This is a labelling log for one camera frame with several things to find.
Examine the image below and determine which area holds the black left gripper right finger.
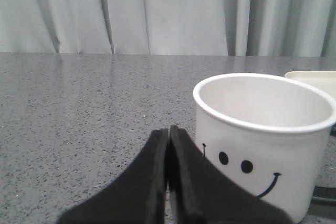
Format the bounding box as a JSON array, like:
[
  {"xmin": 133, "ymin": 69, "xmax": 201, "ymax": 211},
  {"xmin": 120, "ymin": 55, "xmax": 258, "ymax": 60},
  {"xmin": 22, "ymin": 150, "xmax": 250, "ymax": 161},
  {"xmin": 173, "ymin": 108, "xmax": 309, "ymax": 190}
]
[{"xmin": 169, "ymin": 125, "xmax": 291, "ymax": 223}]

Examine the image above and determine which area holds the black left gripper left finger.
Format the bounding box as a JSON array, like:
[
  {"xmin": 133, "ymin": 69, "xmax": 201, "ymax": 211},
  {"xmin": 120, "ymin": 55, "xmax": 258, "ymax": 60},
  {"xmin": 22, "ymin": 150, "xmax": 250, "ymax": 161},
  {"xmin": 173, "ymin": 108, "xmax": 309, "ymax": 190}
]
[{"xmin": 57, "ymin": 129, "xmax": 168, "ymax": 223}]

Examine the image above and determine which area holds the white smiley face mug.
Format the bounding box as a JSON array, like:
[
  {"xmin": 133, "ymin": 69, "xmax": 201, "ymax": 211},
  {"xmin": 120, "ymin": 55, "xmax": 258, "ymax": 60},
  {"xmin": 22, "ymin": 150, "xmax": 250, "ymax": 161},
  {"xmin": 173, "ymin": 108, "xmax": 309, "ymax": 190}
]
[{"xmin": 193, "ymin": 73, "xmax": 335, "ymax": 223}]

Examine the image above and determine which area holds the cream rectangular tray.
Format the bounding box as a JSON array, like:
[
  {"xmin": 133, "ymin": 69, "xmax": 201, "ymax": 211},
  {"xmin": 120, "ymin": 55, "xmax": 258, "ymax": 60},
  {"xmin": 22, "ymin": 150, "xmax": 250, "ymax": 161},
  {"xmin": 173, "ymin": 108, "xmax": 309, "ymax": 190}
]
[{"xmin": 285, "ymin": 71, "xmax": 336, "ymax": 99}]

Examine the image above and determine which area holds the grey-green curtain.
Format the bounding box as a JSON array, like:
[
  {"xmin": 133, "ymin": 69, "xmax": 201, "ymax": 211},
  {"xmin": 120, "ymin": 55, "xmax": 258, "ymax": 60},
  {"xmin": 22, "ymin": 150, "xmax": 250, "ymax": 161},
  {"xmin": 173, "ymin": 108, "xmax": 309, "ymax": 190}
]
[{"xmin": 1, "ymin": 0, "xmax": 335, "ymax": 58}]

